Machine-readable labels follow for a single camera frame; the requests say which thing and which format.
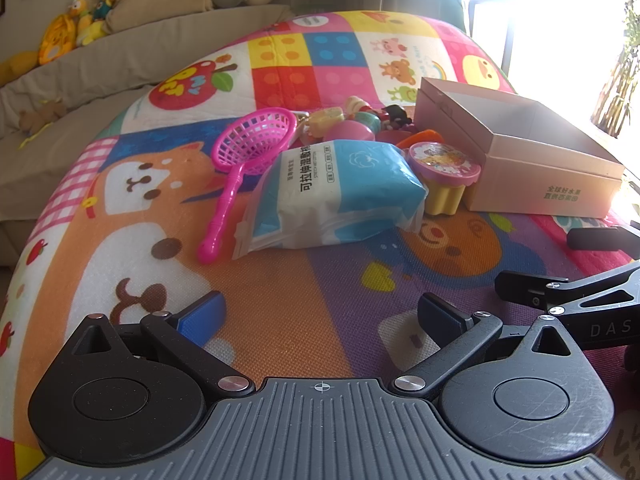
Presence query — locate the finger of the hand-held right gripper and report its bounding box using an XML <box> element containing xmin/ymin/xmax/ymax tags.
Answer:
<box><xmin>567</xmin><ymin>226</ymin><xmax>640</xmax><ymax>252</ymax></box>
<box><xmin>495</xmin><ymin>260</ymin><xmax>640</xmax><ymax>321</ymax></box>

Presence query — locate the blue white tissue pack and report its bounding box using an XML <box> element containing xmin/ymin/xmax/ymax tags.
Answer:
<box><xmin>232</xmin><ymin>138</ymin><xmax>431</xmax><ymax>261</ymax></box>

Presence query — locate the yellow duck plush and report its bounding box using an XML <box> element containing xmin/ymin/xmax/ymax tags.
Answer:
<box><xmin>39</xmin><ymin>0</ymin><xmax>93</xmax><ymax>66</ymax></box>

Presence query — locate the beige sofa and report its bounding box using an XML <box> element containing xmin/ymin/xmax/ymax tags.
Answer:
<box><xmin>0</xmin><ymin>4</ymin><xmax>296</xmax><ymax>266</ymax></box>

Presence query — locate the pink toy fishing net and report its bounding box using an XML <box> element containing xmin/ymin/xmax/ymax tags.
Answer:
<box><xmin>196</xmin><ymin>109</ymin><xmax>298</xmax><ymax>266</ymax></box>

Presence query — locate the yellow plush toy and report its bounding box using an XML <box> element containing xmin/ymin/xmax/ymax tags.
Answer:
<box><xmin>0</xmin><ymin>50</ymin><xmax>41</xmax><ymax>86</ymax></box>

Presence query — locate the black-haired doll keychain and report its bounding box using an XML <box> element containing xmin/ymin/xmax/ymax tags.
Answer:
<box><xmin>380</xmin><ymin>104</ymin><xmax>415</xmax><ymax>131</ymax></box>

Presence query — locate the colourful cartoon play mat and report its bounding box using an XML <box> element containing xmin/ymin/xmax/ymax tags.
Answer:
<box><xmin>0</xmin><ymin>10</ymin><xmax>640</xmax><ymax>480</ymax></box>

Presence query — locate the green plant outside window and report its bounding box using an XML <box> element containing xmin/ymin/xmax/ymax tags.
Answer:
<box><xmin>590</xmin><ymin>20</ymin><xmax>640</xmax><ymax>136</ymax></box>

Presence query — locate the yellow toy cup pink lid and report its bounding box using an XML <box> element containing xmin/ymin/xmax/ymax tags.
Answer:
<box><xmin>404</xmin><ymin>141</ymin><xmax>482</xmax><ymax>217</ymax></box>

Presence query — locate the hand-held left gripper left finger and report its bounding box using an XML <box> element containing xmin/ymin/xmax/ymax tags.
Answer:
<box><xmin>67</xmin><ymin>290</ymin><xmax>256</xmax><ymax>400</ymax></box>

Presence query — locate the brown plush toy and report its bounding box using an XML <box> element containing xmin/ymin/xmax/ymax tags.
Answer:
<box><xmin>17</xmin><ymin>100</ymin><xmax>66</xmax><ymax>133</ymax></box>

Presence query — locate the pink cardboard box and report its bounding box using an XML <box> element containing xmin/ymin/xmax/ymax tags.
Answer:
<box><xmin>414</xmin><ymin>77</ymin><xmax>627</xmax><ymax>218</ymax></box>

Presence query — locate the green plastic toy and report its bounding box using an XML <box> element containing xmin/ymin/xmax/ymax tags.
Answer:
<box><xmin>352</xmin><ymin>111</ymin><xmax>385</xmax><ymax>133</ymax></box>

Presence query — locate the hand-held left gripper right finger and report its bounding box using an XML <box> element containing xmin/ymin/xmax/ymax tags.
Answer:
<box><xmin>392</xmin><ymin>291</ymin><xmax>583</xmax><ymax>401</ymax></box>

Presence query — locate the yellow cheese toy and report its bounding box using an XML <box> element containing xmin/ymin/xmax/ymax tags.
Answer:
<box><xmin>309</xmin><ymin>106</ymin><xmax>347</xmax><ymax>138</ymax></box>

